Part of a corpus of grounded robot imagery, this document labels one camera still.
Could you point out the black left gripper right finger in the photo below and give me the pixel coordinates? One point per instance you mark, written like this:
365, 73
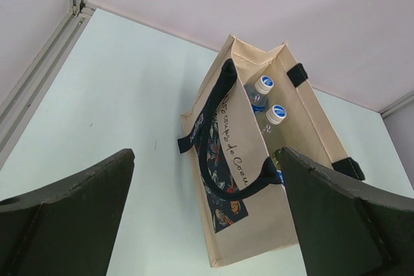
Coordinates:
345, 226

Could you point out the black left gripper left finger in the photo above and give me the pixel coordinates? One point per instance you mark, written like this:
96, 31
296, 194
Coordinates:
67, 227

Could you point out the clear glass bottle green cap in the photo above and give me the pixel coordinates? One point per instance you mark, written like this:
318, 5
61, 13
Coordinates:
276, 156

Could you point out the clear unlabelled plastic water bottle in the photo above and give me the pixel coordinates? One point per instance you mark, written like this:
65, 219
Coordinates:
269, 120

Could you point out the blue label water bottle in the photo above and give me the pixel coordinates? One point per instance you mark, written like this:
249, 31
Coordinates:
258, 93

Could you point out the beige canvas tote bag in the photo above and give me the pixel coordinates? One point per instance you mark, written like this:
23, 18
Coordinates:
244, 209

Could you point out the aluminium corner post left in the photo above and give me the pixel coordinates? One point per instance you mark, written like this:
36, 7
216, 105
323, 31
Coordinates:
36, 38

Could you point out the aluminium corner post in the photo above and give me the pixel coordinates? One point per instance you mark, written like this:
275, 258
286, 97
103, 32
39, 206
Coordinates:
36, 38
397, 105

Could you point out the aluminium corner post right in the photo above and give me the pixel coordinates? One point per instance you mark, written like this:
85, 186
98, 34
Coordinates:
397, 105

